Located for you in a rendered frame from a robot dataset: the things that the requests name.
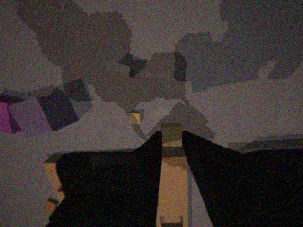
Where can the magenta cube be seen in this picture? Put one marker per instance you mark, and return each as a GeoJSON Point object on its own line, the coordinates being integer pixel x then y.
{"type": "Point", "coordinates": [7, 121]}

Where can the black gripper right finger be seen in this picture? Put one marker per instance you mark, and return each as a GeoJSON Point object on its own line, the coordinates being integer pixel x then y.
{"type": "Point", "coordinates": [234, 185]}

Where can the tan wooden puzzle board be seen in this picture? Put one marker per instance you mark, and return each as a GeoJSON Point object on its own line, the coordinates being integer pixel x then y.
{"type": "Point", "coordinates": [172, 201]}

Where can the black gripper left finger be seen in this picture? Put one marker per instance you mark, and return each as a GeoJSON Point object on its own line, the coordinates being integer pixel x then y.
{"type": "Point", "coordinates": [136, 173]}

